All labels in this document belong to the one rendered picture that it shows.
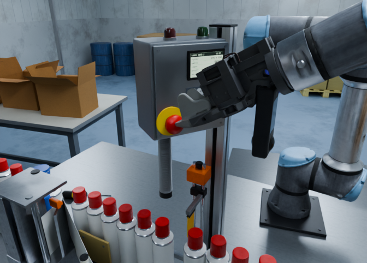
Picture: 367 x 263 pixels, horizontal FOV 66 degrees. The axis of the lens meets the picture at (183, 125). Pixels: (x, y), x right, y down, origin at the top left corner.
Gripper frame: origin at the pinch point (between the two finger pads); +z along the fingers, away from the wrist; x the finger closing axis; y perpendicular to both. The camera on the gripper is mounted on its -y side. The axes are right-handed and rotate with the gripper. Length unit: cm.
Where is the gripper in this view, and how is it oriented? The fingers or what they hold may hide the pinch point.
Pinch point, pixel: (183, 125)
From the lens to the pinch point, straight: 52.0
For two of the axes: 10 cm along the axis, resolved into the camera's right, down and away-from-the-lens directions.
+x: -4.6, 3.3, -8.2
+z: -7.7, 3.1, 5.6
